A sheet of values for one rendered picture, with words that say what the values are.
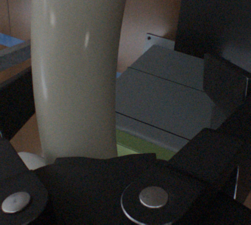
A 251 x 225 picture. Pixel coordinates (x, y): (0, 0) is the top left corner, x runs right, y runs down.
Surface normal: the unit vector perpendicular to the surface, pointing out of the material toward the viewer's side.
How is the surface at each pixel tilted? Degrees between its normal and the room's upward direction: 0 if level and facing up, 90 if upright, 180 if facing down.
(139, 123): 90
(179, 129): 90
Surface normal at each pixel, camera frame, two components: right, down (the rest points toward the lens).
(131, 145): 0.15, -0.83
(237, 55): -0.38, 0.45
